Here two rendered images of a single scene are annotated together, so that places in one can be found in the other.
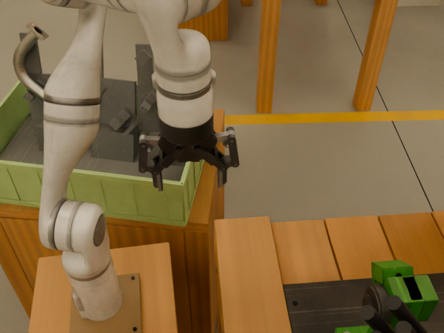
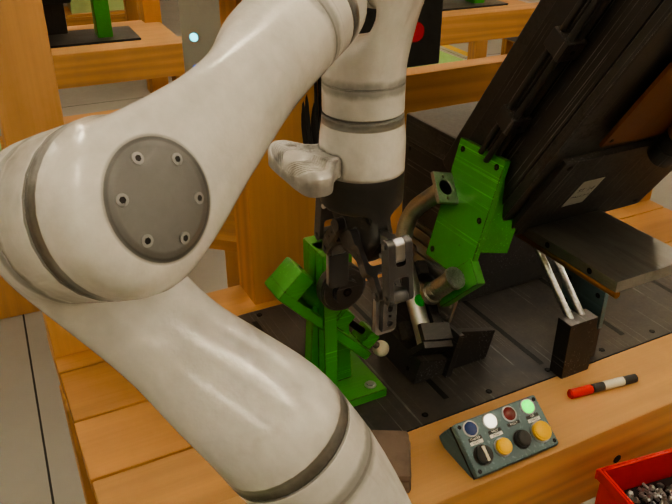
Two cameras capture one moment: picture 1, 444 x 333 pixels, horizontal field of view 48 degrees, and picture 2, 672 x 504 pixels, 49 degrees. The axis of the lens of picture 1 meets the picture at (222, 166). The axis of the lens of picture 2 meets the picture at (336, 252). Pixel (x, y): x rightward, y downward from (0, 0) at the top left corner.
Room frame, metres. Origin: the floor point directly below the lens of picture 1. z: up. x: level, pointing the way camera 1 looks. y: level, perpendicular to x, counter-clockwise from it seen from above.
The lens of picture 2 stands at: (0.79, 0.60, 1.69)
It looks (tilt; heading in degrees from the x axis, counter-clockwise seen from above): 29 degrees down; 248
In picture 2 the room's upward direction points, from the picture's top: straight up
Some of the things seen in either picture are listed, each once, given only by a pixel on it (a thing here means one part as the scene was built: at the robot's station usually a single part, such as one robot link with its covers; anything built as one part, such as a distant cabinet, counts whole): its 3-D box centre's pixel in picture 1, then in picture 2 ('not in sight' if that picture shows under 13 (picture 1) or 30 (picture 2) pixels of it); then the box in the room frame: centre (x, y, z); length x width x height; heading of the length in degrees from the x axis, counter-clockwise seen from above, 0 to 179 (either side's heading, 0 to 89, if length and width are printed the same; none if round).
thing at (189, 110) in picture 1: (184, 83); (343, 136); (0.56, 0.05, 1.47); 0.11 x 0.09 x 0.06; 5
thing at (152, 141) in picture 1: (154, 142); (386, 242); (0.54, 0.10, 1.39); 0.05 x 0.02 x 0.02; 95
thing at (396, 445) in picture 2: not in sight; (383, 459); (0.43, -0.10, 0.91); 0.10 x 0.08 x 0.03; 63
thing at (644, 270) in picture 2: not in sight; (564, 226); (0.00, -0.30, 1.11); 0.39 x 0.16 x 0.03; 95
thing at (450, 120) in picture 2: not in sight; (488, 196); (-0.01, -0.54, 1.07); 0.30 x 0.18 x 0.34; 5
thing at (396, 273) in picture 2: (143, 152); (397, 270); (0.53, 0.11, 1.37); 0.03 x 0.02 x 0.06; 5
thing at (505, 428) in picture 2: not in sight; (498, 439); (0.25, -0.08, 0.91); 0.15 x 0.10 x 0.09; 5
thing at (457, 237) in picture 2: not in sight; (481, 206); (0.15, -0.32, 1.17); 0.13 x 0.12 x 0.20; 5
